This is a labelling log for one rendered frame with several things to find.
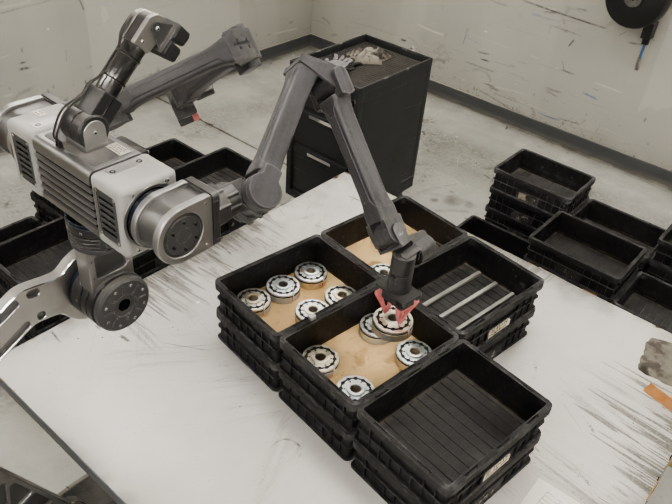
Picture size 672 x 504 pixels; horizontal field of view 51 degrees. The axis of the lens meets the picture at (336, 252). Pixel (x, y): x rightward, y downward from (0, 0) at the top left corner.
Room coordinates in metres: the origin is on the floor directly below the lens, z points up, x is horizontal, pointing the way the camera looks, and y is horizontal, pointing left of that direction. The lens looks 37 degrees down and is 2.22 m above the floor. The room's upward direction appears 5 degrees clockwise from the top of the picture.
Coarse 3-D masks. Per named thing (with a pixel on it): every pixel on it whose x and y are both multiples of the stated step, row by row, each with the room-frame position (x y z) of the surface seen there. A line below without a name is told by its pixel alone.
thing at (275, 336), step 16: (304, 240) 1.78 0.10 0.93; (272, 256) 1.68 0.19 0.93; (240, 272) 1.60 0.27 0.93; (368, 272) 1.64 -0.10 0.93; (224, 288) 1.51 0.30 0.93; (368, 288) 1.57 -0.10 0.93; (240, 304) 1.45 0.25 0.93; (336, 304) 1.49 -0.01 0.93; (256, 320) 1.39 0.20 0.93; (304, 320) 1.41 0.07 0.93; (272, 336) 1.34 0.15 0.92
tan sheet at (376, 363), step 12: (336, 336) 1.46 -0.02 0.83; (348, 336) 1.47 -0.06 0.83; (336, 348) 1.41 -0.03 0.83; (348, 348) 1.42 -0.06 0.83; (360, 348) 1.42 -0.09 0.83; (372, 348) 1.43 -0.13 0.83; (384, 348) 1.43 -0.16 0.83; (348, 360) 1.37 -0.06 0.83; (360, 360) 1.38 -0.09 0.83; (372, 360) 1.38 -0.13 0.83; (384, 360) 1.38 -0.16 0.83; (348, 372) 1.33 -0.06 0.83; (360, 372) 1.33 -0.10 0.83; (372, 372) 1.34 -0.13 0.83; (384, 372) 1.34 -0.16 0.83; (396, 372) 1.34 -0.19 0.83; (336, 384) 1.28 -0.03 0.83
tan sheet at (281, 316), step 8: (328, 272) 1.75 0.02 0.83; (328, 280) 1.71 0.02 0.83; (336, 280) 1.72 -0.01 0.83; (264, 288) 1.65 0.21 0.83; (320, 288) 1.67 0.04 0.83; (328, 288) 1.67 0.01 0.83; (304, 296) 1.62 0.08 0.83; (312, 296) 1.63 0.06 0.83; (320, 296) 1.63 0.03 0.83; (272, 304) 1.58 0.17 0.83; (280, 304) 1.58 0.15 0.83; (288, 304) 1.58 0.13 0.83; (296, 304) 1.59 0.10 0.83; (272, 312) 1.54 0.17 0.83; (280, 312) 1.54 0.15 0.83; (288, 312) 1.55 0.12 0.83; (264, 320) 1.50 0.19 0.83; (272, 320) 1.51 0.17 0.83; (280, 320) 1.51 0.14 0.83; (288, 320) 1.51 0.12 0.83; (280, 328) 1.47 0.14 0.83
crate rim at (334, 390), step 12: (372, 288) 1.57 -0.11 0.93; (348, 300) 1.51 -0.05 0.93; (420, 312) 1.49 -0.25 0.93; (312, 324) 1.40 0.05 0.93; (444, 324) 1.44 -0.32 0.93; (288, 336) 1.34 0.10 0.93; (456, 336) 1.40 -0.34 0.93; (288, 348) 1.30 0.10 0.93; (444, 348) 1.35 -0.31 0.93; (300, 360) 1.26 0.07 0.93; (420, 360) 1.30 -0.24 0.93; (312, 372) 1.23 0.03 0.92; (408, 372) 1.25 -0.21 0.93; (324, 384) 1.19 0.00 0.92; (384, 384) 1.20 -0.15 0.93; (336, 396) 1.16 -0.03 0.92; (348, 396) 1.15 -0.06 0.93; (348, 408) 1.13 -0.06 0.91
